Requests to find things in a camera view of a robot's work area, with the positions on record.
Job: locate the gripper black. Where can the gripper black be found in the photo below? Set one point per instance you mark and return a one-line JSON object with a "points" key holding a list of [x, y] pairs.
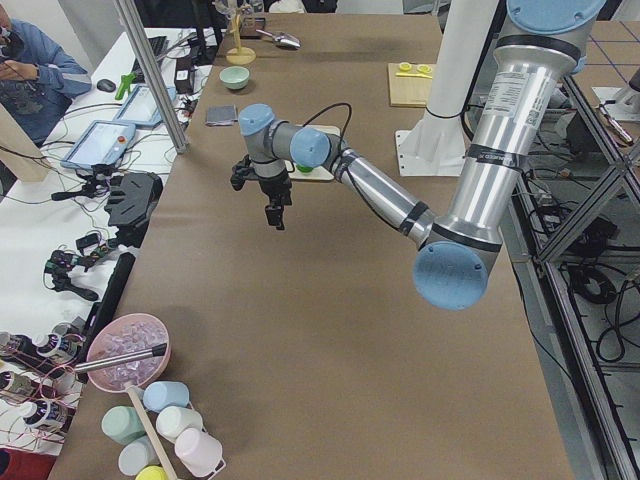
{"points": [[275, 187]]}

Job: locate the green lime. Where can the green lime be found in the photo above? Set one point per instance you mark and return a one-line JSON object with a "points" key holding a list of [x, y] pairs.
{"points": [[304, 169]]}

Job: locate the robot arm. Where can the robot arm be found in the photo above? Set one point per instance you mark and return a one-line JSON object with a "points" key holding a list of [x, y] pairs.
{"points": [[540, 42]]}

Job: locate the white rabbit print tray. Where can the white rabbit print tray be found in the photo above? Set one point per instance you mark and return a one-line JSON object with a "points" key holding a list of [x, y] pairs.
{"points": [[319, 174]]}

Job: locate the grey folded cloth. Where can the grey folded cloth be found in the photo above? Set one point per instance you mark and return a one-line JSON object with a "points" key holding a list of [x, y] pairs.
{"points": [[224, 115]]}

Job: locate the black device on desk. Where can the black device on desk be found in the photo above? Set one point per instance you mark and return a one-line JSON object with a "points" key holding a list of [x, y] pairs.
{"points": [[132, 199]]}

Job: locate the mint green bowl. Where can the mint green bowl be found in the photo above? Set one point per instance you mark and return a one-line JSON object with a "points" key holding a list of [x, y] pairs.
{"points": [[234, 77]]}

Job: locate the black box on desk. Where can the black box on desk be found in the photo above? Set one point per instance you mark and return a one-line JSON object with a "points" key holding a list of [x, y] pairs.
{"points": [[184, 75]]}

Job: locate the wooden stand with base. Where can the wooden stand with base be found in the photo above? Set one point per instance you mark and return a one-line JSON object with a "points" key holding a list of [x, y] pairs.
{"points": [[235, 11]]}

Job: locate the far teach pendant tablet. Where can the far teach pendant tablet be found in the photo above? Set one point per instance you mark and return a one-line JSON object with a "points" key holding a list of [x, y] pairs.
{"points": [[140, 109]]}

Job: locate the teach pendant tablet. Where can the teach pendant tablet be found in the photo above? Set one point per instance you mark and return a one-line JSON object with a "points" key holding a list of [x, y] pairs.
{"points": [[140, 109], [102, 143]]}

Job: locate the metal ice scoop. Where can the metal ice scoop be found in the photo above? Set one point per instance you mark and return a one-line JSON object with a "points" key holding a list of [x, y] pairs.
{"points": [[282, 39]]}

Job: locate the bamboo cutting board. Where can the bamboo cutting board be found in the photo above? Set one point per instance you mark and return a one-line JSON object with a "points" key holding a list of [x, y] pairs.
{"points": [[408, 92]]}

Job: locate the metal scoop in bowl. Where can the metal scoop in bowl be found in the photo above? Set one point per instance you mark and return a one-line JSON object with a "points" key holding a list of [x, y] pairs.
{"points": [[156, 351]]}

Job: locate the near teach pendant tablet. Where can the near teach pendant tablet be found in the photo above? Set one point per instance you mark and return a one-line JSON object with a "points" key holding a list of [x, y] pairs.
{"points": [[102, 143]]}

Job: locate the yellow plastic knife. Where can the yellow plastic knife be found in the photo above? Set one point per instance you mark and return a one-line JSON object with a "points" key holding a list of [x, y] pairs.
{"points": [[412, 75]]}

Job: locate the pink bowl of ice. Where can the pink bowl of ice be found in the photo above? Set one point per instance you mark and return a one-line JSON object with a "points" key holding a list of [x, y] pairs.
{"points": [[131, 333]]}

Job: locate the green clamp tool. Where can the green clamp tool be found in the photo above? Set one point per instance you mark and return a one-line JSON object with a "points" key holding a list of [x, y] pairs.
{"points": [[124, 87]]}

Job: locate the black keyboard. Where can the black keyboard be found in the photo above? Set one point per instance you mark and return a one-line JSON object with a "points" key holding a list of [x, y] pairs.
{"points": [[159, 45]]}

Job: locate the lower lemon slice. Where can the lower lemon slice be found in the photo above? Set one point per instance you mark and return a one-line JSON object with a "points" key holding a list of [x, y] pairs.
{"points": [[424, 69]]}

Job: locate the black computer mouse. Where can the black computer mouse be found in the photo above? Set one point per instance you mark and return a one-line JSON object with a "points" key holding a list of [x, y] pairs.
{"points": [[106, 85]]}

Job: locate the blue cup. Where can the blue cup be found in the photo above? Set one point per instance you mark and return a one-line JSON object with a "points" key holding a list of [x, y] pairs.
{"points": [[162, 394]]}

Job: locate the white cup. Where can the white cup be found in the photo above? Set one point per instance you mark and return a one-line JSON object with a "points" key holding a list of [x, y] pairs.
{"points": [[172, 421]]}

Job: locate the wooden cup rack stick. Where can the wooden cup rack stick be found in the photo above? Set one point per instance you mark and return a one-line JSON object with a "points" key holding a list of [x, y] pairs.
{"points": [[133, 393]]}

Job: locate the pink cup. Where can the pink cup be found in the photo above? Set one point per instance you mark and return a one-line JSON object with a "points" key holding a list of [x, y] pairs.
{"points": [[201, 453]]}

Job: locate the green cup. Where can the green cup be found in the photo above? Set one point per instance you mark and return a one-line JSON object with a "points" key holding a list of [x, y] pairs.
{"points": [[122, 425]]}

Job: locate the brown cardboard piece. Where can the brown cardboard piece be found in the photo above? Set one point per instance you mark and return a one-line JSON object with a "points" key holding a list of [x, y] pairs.
{"points": [[19, 154]]}

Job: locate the person in blue jacket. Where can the person in blue jacket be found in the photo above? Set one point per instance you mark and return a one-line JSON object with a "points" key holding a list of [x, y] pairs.
{"points": [[39, 80]]}

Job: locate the grey cup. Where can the grey cup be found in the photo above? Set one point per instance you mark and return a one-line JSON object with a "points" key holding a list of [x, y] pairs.
{"points": [[137, 455]]}

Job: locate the yellow cup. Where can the yellow cup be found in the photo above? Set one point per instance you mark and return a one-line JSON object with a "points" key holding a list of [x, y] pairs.
{"points": [[152, 472]]}

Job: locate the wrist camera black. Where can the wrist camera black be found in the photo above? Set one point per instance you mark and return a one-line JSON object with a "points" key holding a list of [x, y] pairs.
{"points": [[242, 172]]}

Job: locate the aluminium frame post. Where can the aluminium frame post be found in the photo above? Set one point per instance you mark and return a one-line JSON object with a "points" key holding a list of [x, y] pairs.
{"points": [[138, 39]]}

